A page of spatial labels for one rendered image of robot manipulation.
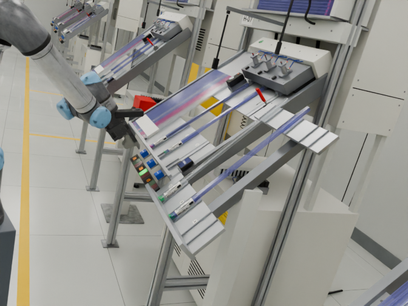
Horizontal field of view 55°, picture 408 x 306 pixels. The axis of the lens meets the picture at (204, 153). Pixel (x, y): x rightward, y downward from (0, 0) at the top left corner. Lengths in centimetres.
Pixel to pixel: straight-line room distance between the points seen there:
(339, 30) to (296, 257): 98
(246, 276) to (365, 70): 97
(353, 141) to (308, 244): 169
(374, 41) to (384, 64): 11
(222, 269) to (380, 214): 210
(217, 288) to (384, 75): 106
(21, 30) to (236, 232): 82
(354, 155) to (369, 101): 168
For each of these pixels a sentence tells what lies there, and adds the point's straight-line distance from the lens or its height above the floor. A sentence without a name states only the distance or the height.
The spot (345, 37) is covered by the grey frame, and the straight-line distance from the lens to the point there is 153.
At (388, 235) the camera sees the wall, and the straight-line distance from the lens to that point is 317.
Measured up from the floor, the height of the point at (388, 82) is 122.
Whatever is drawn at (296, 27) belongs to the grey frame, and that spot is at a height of 134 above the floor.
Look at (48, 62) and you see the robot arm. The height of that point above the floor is 104.
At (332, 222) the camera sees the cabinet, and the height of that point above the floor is 57.
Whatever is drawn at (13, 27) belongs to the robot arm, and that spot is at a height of 112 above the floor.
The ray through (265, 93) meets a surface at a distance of 164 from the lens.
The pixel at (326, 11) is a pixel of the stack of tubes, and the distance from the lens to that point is 157.
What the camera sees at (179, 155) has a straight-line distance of 151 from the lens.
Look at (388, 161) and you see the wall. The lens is 318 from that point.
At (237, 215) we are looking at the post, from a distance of 117.
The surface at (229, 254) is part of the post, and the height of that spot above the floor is 62.
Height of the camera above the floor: 123
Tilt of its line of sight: 16 degrees down
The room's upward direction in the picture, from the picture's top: 15 degrees clockwise
